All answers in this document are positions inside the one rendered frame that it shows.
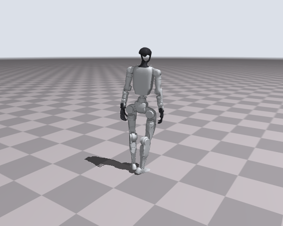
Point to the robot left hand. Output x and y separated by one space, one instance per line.
122 112

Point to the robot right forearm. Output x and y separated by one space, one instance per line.
160 100

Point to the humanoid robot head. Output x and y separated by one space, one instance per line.
144 52

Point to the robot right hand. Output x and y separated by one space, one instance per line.
161 115

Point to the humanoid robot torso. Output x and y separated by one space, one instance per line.
142 84

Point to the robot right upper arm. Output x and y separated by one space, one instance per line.
157 74

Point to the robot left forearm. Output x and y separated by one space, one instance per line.
124 97

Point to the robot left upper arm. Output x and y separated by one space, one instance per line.
129 75

